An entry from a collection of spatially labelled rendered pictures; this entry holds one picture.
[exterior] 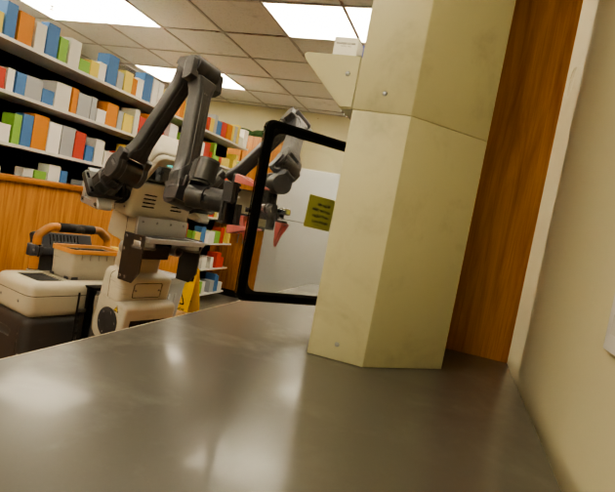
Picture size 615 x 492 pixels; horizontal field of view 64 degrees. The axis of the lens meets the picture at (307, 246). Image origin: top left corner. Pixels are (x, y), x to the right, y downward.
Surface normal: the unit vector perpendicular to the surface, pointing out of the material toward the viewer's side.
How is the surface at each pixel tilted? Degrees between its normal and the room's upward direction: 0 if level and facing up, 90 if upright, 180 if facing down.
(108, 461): 0
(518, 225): 90
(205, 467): 0
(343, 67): 90
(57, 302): 90
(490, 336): 90
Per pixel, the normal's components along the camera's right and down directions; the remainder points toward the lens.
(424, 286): 0.46, 0.13
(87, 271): 0.82, 0.22
